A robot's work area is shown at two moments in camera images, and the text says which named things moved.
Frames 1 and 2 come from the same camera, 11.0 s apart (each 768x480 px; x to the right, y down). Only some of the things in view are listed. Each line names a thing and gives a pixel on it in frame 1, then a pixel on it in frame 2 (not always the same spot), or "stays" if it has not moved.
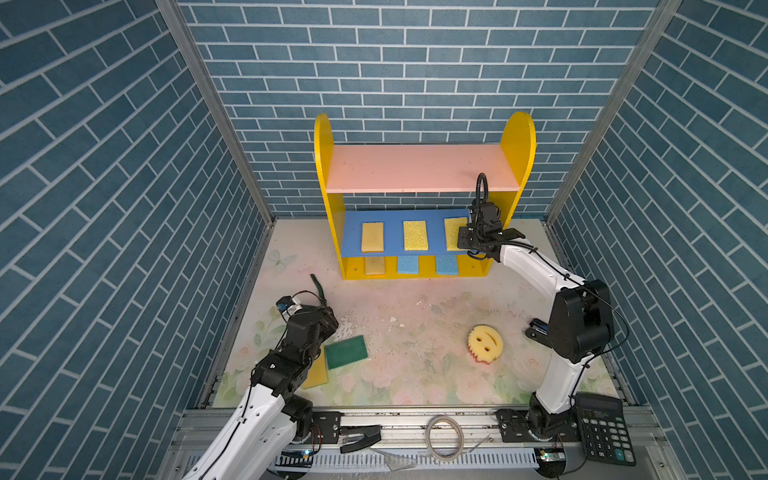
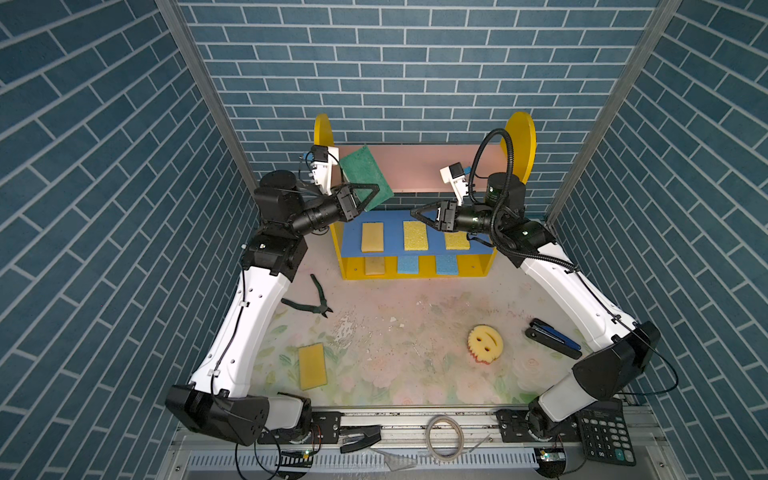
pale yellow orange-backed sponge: x=375 y=265 stays
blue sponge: x=408 y=264 stays
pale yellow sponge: x=372 y=240 stays
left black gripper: x=327 y=322 to x=341 y=205
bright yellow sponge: x=451 y=227 stays
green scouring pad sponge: x=345 y=352 to x=362 y=168
